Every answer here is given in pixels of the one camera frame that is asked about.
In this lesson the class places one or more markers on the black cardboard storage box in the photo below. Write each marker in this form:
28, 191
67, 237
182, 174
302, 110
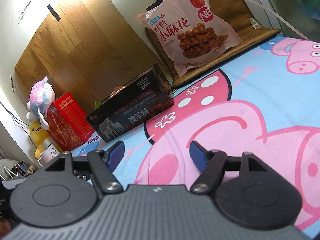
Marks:
141, 99

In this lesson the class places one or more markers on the brown woven seat mat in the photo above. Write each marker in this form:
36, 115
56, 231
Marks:
234, 12

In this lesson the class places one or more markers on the red gift bag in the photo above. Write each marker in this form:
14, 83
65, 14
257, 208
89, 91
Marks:
67, 123

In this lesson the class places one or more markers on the light green snack packet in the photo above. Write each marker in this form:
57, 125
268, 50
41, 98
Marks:
98, 104

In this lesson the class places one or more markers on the yellow plush toy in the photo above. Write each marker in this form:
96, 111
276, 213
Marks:
39, 137

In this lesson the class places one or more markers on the person's left hand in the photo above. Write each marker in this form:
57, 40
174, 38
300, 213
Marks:
5, 227

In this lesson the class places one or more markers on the red orange snack packet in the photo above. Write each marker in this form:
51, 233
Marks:
116, 91

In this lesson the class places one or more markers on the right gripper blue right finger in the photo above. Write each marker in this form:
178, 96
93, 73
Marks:
210, 164

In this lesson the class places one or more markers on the wooden board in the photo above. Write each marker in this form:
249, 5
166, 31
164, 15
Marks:
86, 48

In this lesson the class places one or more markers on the white enamel mug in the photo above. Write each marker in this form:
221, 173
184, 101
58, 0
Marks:
49, 153

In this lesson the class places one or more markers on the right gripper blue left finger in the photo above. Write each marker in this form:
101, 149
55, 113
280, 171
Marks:
102, 164

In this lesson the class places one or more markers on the white router with antennas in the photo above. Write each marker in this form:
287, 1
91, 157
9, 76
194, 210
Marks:
12, 168

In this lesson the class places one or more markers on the pink blue plush toy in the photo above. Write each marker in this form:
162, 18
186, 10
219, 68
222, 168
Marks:
40, 99

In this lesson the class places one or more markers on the large pink snack bag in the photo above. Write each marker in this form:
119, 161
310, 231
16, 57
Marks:
190, 34

